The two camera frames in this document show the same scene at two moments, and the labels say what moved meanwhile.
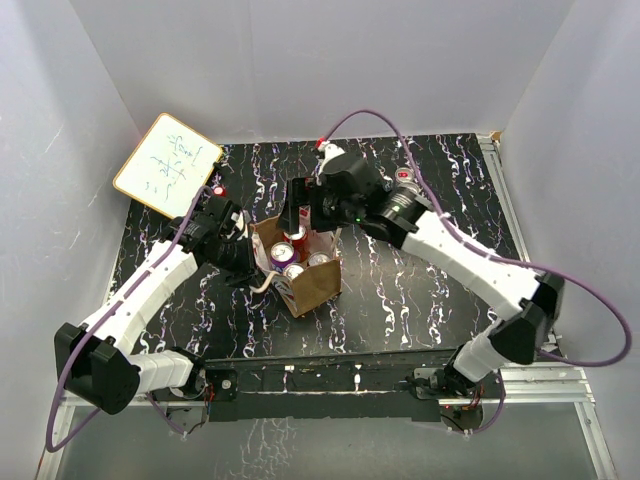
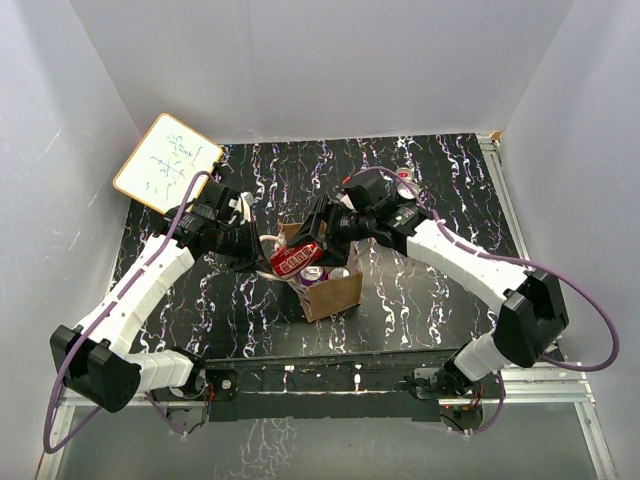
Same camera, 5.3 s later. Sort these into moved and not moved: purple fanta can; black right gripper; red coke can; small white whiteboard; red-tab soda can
Moved: purple fanta can; red coke can; black right gripper
Not moved: red-tab soda can; small white whiteboard
